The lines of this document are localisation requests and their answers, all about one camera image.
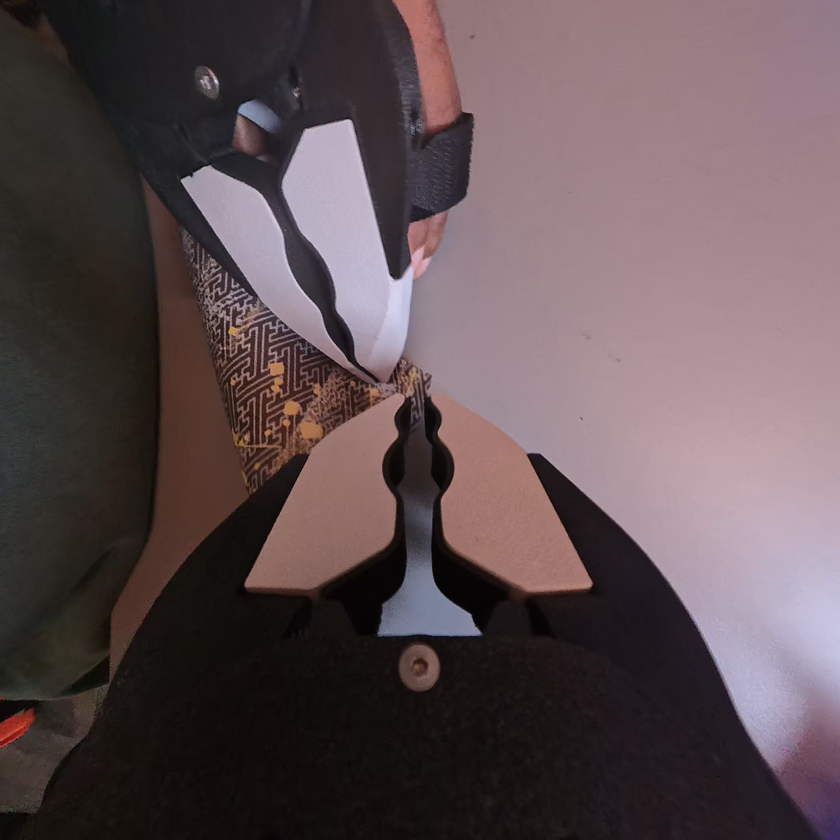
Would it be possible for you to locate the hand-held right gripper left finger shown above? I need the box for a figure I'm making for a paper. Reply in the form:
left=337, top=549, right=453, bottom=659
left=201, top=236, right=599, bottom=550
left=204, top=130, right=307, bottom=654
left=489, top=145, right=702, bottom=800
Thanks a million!
left=245, top=394, right=418, bottom=628

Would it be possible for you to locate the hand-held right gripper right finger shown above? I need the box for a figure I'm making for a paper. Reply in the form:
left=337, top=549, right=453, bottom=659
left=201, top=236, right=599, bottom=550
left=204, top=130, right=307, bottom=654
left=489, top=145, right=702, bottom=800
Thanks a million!
left=420, top=392, right=594, bottom=628

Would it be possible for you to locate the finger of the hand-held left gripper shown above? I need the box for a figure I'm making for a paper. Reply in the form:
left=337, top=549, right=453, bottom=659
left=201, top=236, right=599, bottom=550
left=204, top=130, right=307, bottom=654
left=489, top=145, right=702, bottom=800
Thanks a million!
left=180, top=162, right=384, bottom=384
left=281, top=119, right=416, bottom=384

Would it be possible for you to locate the yellow backed black patterned paper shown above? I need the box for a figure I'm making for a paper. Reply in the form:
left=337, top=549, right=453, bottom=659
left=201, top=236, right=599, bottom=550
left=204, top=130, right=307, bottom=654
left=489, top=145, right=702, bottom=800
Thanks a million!
left=184, top=230, right=433, bottom=494

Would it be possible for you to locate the person's left hand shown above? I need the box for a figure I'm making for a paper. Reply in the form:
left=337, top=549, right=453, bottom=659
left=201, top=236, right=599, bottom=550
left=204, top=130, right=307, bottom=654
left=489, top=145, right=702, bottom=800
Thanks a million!
left=394, top=0, right=462, bottom=280

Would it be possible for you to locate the red object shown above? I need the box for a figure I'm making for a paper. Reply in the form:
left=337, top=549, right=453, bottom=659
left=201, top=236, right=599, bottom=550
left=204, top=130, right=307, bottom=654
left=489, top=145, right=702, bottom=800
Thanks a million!
left=0, top=707, right=36, bottom=749

